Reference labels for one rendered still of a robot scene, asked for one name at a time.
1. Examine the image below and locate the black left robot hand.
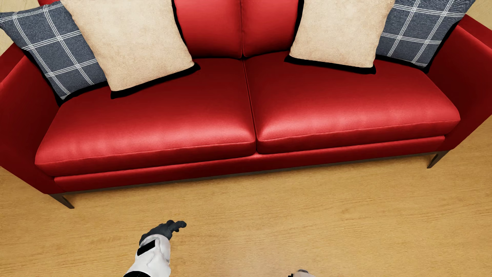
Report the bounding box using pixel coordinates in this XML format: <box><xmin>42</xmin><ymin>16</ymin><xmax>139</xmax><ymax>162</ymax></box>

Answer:
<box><xmin>139</xmin><ymin>220</ymin><xmax>187</xmax><ymax>246</ymax></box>

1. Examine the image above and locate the red leather sofa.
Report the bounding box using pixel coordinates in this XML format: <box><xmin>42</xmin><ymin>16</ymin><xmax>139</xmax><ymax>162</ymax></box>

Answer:
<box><xmin>0</xmin><ymin>0</ymin><xmax>492</xmax><ymax>209</ymax></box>

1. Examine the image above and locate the beige suede cushion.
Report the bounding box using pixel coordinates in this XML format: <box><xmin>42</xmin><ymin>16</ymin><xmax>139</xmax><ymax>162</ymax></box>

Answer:
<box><xmin>289</xmin><ymin>0</ymin><xmax>396</xmax><ymax>68</ymax></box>
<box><xmin>61</xmin><ymin>0</ymin><xmax>195</xmax><ymax>92</ymax></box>

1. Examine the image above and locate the grey plaid cushion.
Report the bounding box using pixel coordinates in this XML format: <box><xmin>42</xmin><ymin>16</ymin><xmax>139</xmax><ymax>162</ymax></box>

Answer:
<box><xmin>0</xmin><ymin>2</ymin><xmax>108</xmax><ymax>101</ymax></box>
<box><xmin>375</xmin><ymin>0</ymin><xmax>476</xmax><ymax>68</ymax></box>

